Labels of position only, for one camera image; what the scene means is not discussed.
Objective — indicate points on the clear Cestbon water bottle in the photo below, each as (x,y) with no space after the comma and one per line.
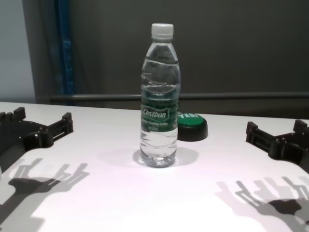
(158,72)

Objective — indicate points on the grey horizontal metal rail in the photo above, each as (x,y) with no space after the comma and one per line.
(229,96)

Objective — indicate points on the green YES push button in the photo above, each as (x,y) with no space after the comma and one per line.
(193,125)

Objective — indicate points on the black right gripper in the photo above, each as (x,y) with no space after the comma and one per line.
(292,147)

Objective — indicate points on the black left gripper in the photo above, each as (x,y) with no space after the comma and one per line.
(14,135)

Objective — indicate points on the blue metal shelf upright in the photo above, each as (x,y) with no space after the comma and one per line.
(66,60)

